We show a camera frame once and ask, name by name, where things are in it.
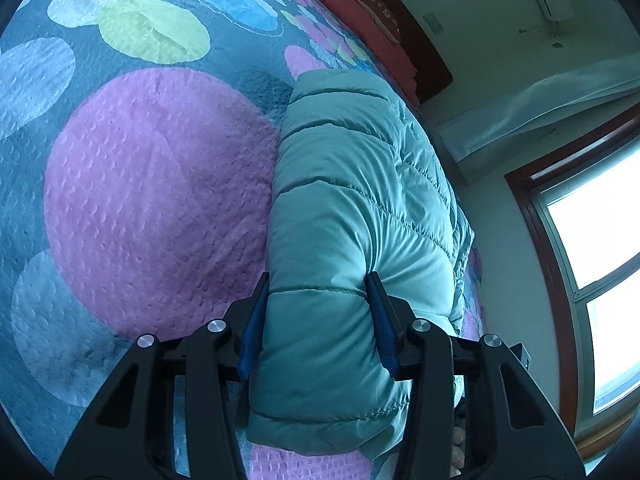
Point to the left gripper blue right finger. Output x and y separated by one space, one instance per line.
414 349

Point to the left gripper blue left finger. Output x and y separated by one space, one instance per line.
223 350

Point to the light green puffer jacket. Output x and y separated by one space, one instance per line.
357 189

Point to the person's right hand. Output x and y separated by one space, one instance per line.
457 454

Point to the right white curtain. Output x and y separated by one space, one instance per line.
480 139

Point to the colourful dotted bedspread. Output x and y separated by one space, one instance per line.
138 144

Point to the dark wooden headboard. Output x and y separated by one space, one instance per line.
432 73

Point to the red blanket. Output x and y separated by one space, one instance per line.
377 39

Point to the brown embroidered pillow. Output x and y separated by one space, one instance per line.
384 18

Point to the right window with frame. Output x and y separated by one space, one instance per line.
580 204

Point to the wall switch panel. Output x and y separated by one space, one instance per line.
433 23

